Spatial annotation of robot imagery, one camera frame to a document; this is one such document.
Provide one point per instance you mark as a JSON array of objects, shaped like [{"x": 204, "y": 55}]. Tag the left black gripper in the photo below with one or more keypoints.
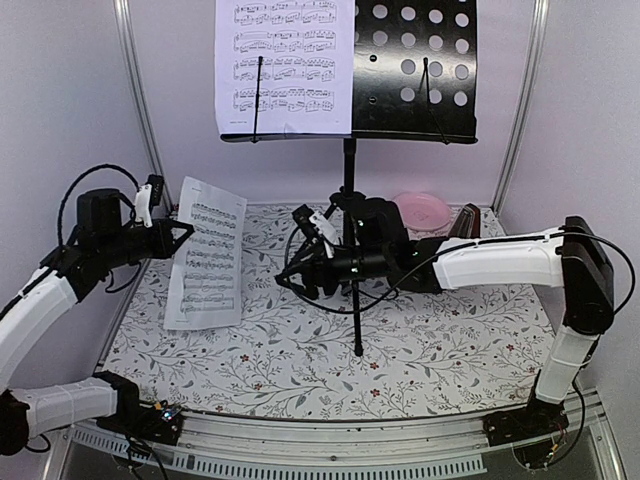
[{"x": 166, "y": 245}]

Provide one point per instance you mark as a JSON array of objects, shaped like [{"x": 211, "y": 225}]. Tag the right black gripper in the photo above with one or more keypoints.
[{"x": 317, "y": 264}]

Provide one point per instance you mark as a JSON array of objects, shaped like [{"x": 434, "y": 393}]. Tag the white sheet music paper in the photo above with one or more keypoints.
[{"x": 205, "y": 282}]

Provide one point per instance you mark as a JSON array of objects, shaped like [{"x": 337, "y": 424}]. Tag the purple sheet music paper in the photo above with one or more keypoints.
[{"x": 284, "y": 67}]

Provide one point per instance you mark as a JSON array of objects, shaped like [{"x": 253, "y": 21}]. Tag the black perforated music stand desk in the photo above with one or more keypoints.
[{"x": 414, "y": 76}]

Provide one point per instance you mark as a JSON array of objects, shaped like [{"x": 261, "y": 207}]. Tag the black folding tripod stand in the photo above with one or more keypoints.
[{"x": 342, "y": 200}]

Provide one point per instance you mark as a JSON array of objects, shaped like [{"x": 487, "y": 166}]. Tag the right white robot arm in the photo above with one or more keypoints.
[{"x": 568, "y": 257}]

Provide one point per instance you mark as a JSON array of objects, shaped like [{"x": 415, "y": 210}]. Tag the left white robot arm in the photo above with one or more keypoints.
[{"x": 100, "y": 242}]

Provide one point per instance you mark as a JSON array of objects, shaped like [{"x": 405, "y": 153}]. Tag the pink plastic plate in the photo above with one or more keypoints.
[{"x": 422, "y": 212}]

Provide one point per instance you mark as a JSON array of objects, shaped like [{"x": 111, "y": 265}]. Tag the dark red metronome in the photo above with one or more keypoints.
[{"x": 467, "y": 224}]

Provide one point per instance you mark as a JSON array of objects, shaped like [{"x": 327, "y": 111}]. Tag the floral patterned table mat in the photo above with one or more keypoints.
[{"x": 424, "y": 355}]

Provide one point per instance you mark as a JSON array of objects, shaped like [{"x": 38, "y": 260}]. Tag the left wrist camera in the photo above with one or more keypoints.
[{"x": 148, "y": 196}]

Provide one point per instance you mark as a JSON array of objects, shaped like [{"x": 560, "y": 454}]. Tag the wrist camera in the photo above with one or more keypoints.
[
  {"x": 148, "y": 196},
  {"x": 321, "y": 237}
]

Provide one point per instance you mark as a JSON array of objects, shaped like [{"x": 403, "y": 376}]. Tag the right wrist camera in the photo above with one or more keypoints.
[{"x": 321, "y": 237}]

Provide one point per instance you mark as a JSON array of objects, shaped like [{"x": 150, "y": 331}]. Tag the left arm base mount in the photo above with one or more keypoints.
[{"x": 161, "y": 425}]

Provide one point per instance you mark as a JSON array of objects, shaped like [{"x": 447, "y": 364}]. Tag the front aluminium rail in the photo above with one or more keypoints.
[{"x": 449, "y": 447}]

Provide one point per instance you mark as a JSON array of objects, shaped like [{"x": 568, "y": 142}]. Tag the left aluminium frame post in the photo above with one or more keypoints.
[{"x": 125, "y": 30}]

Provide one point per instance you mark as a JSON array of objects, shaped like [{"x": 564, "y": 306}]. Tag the aluminium frame post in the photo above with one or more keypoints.
[
  {"x": 531, "y": 67},
  {"x": 125, "y": 30}
]

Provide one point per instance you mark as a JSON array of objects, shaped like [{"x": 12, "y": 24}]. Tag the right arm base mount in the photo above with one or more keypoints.
[{"x": 536, "y": 418}]

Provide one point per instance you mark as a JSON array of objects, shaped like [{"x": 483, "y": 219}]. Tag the right aluminium frame post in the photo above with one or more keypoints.
[{"x": 531, "y": 67}]

